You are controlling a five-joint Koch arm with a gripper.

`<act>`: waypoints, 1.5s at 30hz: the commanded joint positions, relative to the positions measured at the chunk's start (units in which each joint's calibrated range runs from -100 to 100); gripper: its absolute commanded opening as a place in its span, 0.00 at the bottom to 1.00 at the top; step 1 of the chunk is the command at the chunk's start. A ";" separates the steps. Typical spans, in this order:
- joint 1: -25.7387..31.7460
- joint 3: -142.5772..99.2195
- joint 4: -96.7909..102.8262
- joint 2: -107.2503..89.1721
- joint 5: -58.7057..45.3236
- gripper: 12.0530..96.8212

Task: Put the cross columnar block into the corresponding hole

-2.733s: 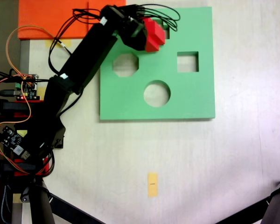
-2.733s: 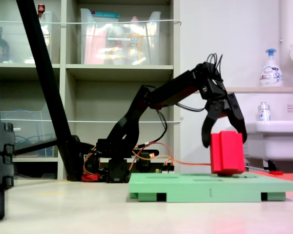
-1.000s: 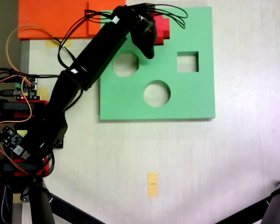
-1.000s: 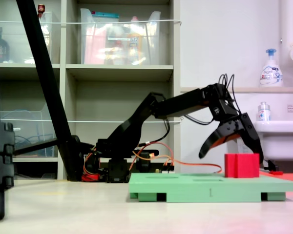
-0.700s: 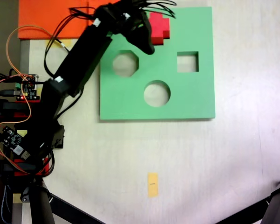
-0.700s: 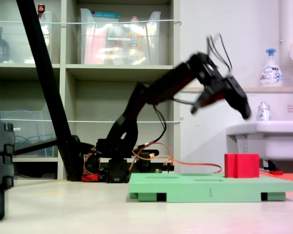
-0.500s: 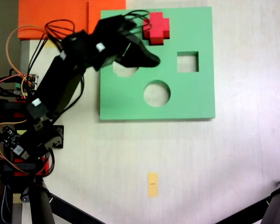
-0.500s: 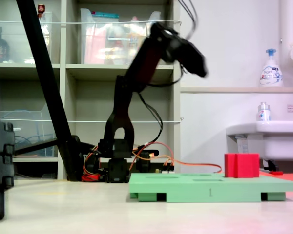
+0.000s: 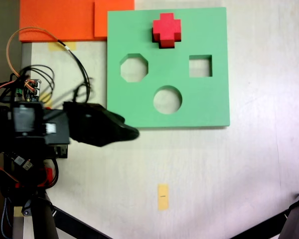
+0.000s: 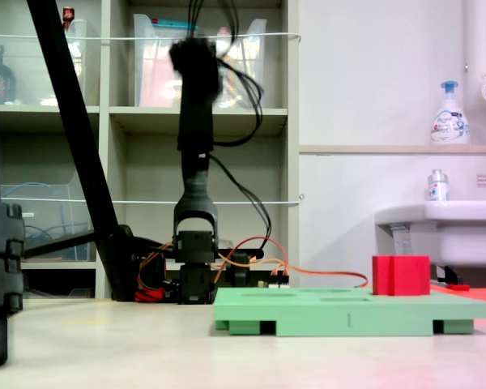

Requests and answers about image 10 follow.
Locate red cross columnar block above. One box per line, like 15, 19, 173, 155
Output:
371, 254, 432, 297

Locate green shape hole board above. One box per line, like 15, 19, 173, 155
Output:
213, 286, 486, 337

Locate yellow spray bottle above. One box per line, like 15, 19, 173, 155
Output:
216, 26, 239, 108

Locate pink package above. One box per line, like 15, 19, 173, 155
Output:
139, 44, 177, 108

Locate clear plastic storage bin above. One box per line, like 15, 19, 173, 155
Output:
0, 19, 89, 107
132, 13, 268, 109

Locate beige shelf unit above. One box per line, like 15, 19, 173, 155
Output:
0, 0, 301, 301

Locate red capped bottle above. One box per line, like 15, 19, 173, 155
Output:
61, 5, 76, 32

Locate dark glass bottle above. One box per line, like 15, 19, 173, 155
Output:
0, 43, 18, 106

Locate black table clamp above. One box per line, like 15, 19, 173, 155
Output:
219, 250, 265, 289

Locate clear file tray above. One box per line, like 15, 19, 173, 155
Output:
0, 169, 97, 260

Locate black tripod strut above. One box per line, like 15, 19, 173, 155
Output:
22, 229, 98, 260

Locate small circuit board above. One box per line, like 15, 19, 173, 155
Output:
255, 278, 292, 290

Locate white foam soap dispenser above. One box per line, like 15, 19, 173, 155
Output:
430, 79, 471, 146

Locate clear sanitizer bottle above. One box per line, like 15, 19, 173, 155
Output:
424, 169, 450, 203

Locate notched tripod leg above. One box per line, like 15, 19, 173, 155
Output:
0, 0, 26, 368

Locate white sink basin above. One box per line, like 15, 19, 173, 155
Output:
374, 199, 486, 269

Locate black servo cable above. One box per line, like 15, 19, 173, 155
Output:
207, 152, 273, 251
212, 56, 266, 147
187, 0, 241, 44

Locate white cord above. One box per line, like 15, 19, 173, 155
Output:
0, 32, 303, 44
0, 193, 305, 206

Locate red base mount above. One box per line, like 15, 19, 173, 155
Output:
135, 286, 166, 303

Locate orange wire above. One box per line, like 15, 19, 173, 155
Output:
212, 236, 369, 289

